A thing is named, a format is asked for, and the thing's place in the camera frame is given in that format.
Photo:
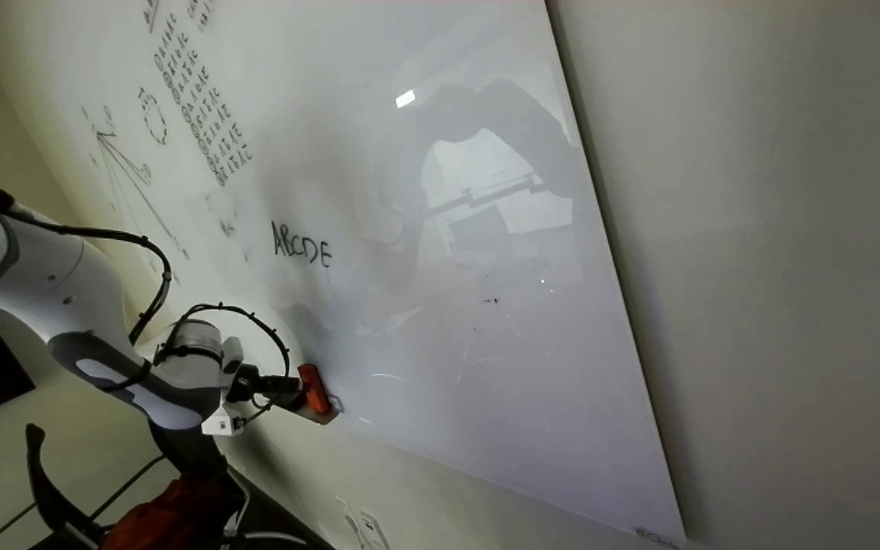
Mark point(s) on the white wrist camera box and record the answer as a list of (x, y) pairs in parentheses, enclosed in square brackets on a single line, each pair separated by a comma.
[(221, 422)]

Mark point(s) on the large white whiteboard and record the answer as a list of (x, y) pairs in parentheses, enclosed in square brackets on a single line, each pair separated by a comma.
[(440, 203)]

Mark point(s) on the orange red object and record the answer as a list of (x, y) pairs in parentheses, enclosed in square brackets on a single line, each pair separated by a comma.
[(166, 514)]

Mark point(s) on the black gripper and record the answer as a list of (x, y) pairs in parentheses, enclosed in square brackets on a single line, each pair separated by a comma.
[(247, 383)]

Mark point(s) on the orange foam eraser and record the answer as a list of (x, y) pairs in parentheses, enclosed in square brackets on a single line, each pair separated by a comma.
[(316, 393)]

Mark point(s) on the white wall outlet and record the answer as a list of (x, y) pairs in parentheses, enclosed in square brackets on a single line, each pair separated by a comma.
[(368, 530)]

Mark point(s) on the aluminium marker tray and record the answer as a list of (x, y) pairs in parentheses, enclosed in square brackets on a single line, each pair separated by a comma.
[(332, 410)]

